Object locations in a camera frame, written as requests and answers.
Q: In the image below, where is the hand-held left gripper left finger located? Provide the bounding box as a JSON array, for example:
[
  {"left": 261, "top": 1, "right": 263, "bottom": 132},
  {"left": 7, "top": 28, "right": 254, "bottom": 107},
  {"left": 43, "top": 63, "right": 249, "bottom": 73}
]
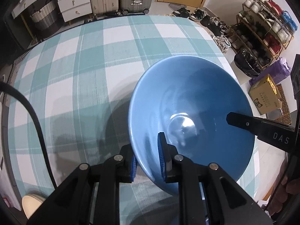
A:
[{"left": 27, "top": 144, "right": 137, "bottom": 225}]

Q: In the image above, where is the cardboard box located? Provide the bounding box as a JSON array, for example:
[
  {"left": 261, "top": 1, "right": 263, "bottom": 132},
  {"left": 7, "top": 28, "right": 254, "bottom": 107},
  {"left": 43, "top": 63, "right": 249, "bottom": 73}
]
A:
[{"left": 248, "top": 73, "right": 283, "bottom": 116}]

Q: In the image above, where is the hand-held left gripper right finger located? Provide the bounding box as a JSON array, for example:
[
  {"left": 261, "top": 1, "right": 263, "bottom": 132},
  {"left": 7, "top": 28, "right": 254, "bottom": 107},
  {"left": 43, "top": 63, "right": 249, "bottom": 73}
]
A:
[{"left": 157, "top": 132, "right": 273, "bottom": 225}]

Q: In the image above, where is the purple bag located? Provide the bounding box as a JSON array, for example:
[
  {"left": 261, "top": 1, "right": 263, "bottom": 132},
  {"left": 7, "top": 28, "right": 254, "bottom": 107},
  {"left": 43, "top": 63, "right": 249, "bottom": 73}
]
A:
[{"left": 249, "top": 57, "right": 292, "bottom": 86}]

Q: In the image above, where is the shoe rack with shoes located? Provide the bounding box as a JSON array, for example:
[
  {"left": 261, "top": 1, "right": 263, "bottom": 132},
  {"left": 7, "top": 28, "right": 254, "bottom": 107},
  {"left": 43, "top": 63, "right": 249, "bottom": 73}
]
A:
[{"left": 230, "top": 0, "right": 299, "bottom": 62}]

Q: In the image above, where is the trash bin with black bag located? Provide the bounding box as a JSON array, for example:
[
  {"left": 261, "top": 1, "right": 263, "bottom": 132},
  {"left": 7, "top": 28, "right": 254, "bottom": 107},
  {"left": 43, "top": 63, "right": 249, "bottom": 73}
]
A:
[{"left": 234, "top": 48, "right": 262, "bottom": 78}]

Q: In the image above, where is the teal checked tablecloth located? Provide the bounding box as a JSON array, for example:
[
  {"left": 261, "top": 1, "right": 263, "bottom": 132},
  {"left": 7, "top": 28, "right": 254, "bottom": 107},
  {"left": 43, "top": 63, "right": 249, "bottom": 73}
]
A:
[{"left": 7, "top": 15, "right": 260, "bottom": 225}]

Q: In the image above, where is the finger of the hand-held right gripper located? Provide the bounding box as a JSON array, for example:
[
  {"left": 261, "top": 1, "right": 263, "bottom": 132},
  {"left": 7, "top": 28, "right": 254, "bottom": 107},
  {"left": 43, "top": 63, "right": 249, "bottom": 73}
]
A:
[{"left": 226, "top": 112, "right": 300, "bottom": 154}]

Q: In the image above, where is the blue bowl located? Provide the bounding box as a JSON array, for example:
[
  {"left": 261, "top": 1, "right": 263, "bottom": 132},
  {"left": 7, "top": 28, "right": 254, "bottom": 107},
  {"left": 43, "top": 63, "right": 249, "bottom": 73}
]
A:
[{"left": 128, "top": 56, "right": 256, "bottom": 196}]

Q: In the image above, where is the person's right hand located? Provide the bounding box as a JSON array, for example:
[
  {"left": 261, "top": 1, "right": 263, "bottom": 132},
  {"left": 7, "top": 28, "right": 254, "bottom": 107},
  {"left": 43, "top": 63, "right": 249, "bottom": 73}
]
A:
[{"left": 269, "top": 179, "right": 300, "bottom": 216}]

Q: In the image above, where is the pile of loose shoes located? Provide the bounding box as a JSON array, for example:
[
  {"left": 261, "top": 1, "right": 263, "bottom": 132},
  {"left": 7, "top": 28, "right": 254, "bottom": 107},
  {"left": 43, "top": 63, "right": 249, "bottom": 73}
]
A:
[{"left": 164, "top": 7, "right": 232, "bottom": 53}]

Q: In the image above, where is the white desk with drawers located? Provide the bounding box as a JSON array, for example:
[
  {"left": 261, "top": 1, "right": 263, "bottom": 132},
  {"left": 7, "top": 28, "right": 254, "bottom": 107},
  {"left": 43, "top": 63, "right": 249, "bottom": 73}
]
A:
[{"left": 11, "top": 0, "right": 93, "bottom": 22}]

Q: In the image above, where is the cream plate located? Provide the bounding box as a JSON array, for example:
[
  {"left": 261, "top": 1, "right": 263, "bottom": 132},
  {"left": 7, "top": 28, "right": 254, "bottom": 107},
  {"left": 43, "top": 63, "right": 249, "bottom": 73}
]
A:
[{"left": 22, "top": 193, "right": 48, "bottom": 219}]

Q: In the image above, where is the woven laundry basket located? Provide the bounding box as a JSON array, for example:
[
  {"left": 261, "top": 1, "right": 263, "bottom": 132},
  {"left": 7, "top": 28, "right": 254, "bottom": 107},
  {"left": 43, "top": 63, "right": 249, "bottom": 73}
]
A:
[{"left": 29, "top": 1, "right": 59, "bottom": 30}]

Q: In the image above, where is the black cable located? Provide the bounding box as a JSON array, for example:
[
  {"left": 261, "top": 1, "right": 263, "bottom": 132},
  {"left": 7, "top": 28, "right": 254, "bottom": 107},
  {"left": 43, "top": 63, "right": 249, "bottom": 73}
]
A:
[{"left": 0, "top": 82, "right": 58, "bottom": 189}]

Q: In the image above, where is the striped rug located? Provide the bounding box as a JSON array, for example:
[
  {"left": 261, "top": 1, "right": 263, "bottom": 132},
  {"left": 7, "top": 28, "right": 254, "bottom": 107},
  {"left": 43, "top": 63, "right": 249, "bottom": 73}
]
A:
[{"left": 13, "top": 51, "right": 31, "bottom": 66}]

